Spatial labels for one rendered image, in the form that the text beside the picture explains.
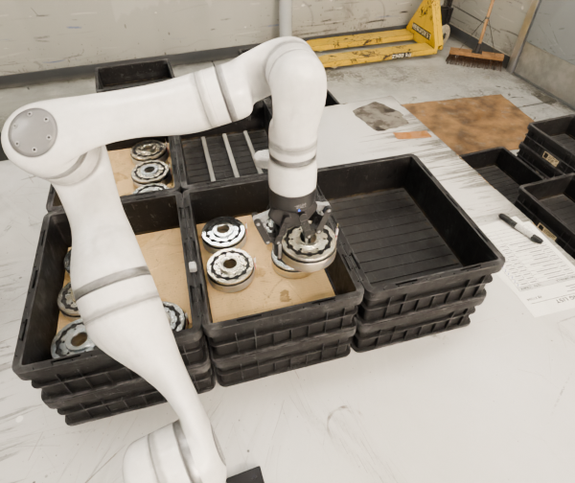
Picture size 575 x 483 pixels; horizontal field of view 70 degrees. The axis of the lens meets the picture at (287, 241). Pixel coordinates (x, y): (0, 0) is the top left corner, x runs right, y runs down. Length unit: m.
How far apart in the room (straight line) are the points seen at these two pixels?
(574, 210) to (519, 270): 0.92
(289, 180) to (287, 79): 0.15
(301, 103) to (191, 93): 0.13
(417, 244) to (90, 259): 0.74
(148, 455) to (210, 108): 0.40
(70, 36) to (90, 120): 3.56
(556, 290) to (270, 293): 0.74
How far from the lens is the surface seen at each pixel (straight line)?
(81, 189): 0.62
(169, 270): 0.96
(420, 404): 0.95
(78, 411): 0.92
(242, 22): 4.17
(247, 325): 0.74
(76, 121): 0.55
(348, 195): 1.12
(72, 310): 0.92
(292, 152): 0.58
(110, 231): 0.56
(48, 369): 0.78
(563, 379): 1.10
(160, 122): 0.54
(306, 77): 0.51
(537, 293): 1.22
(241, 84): 0.53
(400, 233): 1.05
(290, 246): 0.73
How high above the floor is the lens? 1.53
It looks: 45 degrees down
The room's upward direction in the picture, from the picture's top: straight up
